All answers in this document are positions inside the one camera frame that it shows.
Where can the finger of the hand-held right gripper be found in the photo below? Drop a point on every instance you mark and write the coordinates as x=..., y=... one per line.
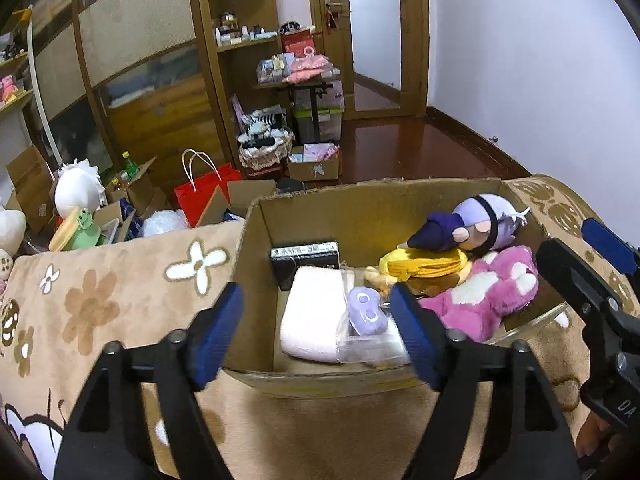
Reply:
x=607, y=245
x=570, y=275

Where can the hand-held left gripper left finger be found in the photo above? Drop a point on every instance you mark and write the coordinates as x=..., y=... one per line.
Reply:
x=220, y=332

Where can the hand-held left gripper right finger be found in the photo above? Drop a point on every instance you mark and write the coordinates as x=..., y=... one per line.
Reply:
x=415, y=340

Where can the clear bag with purple plush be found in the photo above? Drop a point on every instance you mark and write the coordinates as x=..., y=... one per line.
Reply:
x=365, y=310

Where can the pink plush toy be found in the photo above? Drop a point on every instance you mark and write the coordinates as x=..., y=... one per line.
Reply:
x=480, y=305

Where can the yellow plush toy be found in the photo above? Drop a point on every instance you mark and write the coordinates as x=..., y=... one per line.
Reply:
x=425, y=265

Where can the white cloth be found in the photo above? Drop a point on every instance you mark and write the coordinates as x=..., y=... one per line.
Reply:
x=312, y=320

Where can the purple plush doll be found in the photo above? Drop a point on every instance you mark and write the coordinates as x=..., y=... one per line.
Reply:
x=480, y=220

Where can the black box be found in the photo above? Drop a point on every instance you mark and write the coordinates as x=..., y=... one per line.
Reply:
x=305, y=262

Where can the printed cardboard box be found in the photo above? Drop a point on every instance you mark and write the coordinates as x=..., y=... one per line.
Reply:
x=320, y=220

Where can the person's right hand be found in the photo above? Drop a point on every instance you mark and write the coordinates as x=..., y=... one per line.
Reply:
x=592, y=435

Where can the beige floral blanket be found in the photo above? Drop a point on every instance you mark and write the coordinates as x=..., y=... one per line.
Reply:
x=125, y=270

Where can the crumpled white plastic bag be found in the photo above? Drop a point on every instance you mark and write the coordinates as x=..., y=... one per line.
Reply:
x=165, y=222

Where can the red paper bag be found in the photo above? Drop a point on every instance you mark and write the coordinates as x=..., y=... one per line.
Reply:
x=200, y=195

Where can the small open cardboard box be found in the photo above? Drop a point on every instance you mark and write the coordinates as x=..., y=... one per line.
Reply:
x=112, y=225

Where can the cardboard box with bottles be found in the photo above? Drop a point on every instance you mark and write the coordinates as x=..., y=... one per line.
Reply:
x=145, y=195

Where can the green frog toy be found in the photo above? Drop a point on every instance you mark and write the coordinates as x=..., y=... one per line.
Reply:
x=82, y=232

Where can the lace trimmed basket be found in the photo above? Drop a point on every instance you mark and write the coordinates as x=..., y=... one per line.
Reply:
x=265, y=157

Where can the green bottle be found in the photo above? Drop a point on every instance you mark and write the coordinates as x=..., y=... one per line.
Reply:
x=131, y=167

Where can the small box with pink items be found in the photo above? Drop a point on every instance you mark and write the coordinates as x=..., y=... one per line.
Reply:
x=315, y=170

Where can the round white plush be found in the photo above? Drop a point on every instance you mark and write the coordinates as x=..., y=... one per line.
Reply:
x=75, y=190

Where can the pile of socks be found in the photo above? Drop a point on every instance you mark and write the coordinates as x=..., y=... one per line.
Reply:
x=262, y=125

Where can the small paw plush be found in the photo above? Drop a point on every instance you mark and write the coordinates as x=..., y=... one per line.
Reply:
x=5, y=265

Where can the plastic storage bin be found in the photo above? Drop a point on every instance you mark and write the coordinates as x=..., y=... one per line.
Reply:
x=330, y=122

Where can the cream plush toy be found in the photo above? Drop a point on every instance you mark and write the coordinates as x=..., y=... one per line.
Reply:
x=10, y=225

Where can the flattened cardboard box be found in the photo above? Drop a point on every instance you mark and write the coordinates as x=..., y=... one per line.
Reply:
x=30, y=180

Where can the wooden corner shelf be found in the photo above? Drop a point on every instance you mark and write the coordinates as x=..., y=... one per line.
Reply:
x=215, y=85

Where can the dark side table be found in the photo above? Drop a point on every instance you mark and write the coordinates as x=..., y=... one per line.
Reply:
x=305, y=91

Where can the clear cosmetic organizer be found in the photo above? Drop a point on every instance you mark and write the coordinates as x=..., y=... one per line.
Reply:
x=272, y=69

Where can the pink cloth packs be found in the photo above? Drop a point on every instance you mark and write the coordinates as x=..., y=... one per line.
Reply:
x=305, y=70

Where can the wooden door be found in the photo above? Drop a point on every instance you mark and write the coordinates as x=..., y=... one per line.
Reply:
x=415, y=35

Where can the red box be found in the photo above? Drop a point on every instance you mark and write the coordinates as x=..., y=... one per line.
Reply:
x=297, y=45

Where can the group of cosmetic jars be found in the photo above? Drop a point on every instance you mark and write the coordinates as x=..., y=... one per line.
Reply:
x=240, y=32

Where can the display shelf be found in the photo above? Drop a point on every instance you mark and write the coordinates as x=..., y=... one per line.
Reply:
x=15, y=102

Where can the wooden wardrobe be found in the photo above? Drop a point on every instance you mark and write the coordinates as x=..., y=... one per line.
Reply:
x=135, y=25

